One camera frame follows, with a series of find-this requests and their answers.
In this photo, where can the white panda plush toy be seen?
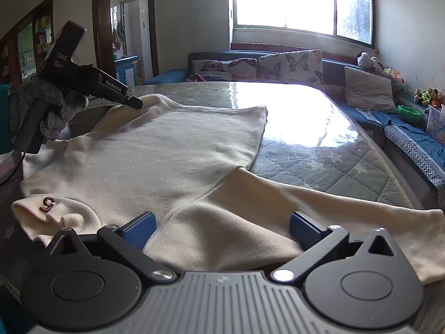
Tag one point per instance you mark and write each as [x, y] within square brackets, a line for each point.
[364, 60]

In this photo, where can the grey knit gloved hand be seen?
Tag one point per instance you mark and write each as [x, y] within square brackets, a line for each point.
[60, 114]

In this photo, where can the colourful plush toys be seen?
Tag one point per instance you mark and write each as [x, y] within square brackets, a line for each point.
[430, 97]

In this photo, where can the butterfly print cushion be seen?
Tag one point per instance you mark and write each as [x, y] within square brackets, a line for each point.
[237, 70]
[293, 68]

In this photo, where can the blue sofa bench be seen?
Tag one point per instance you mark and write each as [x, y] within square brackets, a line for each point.
[415, 153]

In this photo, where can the blue white cabinet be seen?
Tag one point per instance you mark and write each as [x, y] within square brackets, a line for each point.
[126, 70]

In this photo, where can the window with dark frame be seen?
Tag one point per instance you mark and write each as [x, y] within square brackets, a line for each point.
[351, 20]

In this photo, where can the clear plastic storage box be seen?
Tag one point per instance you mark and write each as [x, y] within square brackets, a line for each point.
[435, 126]

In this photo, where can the cream white sweater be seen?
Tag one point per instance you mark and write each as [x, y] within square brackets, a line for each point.
[189, 166]

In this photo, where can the butterfly print cushion left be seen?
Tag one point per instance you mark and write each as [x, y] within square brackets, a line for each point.
[237, 70]

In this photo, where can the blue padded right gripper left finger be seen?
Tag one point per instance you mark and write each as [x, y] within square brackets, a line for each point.
[125, 244]

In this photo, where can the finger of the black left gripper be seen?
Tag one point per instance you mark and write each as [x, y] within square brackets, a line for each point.
[131, 101]

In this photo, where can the butterfly print cushion right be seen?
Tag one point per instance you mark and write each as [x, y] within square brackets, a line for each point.
[293, 68]

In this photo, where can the green plastic bowl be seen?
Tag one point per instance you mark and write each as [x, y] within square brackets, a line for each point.
[409, 115]

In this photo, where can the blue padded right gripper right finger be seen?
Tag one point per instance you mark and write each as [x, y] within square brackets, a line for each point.
[319, 245]

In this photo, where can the grey plain cushion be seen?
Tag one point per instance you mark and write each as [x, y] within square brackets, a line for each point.
[368, 91]

